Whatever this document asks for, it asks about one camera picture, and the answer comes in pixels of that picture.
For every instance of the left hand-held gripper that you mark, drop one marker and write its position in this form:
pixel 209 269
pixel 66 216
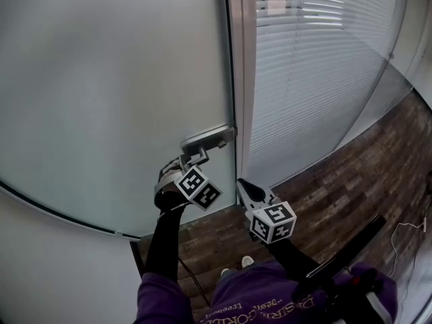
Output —
pixel 197 187

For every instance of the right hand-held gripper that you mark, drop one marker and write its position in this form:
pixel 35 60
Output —
pixel 273 221

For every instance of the frosted glass door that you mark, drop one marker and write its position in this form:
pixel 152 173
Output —
pixel 118 79

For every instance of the person's right forearm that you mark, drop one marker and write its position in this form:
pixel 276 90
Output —
pixel 290 258

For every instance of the person's left forearm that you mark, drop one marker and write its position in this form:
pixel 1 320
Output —
pixel 165 241

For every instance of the person's left hand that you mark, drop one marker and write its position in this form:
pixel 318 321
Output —
pixel 172 175

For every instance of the person's right white shoe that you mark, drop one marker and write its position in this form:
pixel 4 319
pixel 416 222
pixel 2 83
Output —
pixel 247 261

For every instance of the person's white shoe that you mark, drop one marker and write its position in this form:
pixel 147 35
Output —
pixel 247 261
pixel 225 272

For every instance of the person's left white shoe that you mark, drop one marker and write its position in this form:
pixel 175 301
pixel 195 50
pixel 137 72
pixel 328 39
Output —
pixel 225 272

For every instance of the person's blue jeans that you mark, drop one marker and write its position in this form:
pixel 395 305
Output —
pixel 229 274

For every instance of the person's purple shirt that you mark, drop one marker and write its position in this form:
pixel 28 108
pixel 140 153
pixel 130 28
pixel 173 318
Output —
pixel 256 295

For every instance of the black baseboard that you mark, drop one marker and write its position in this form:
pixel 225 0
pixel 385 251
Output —
pixel 136 255

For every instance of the glass partition with blinds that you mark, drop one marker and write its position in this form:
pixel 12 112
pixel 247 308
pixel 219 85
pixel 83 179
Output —
pixel 303 79

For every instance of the black device with red button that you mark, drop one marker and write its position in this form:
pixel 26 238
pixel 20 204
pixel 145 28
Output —
pixel 366 292

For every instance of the small white plug adapter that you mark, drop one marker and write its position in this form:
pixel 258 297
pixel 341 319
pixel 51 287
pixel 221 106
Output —
pixel 424 224

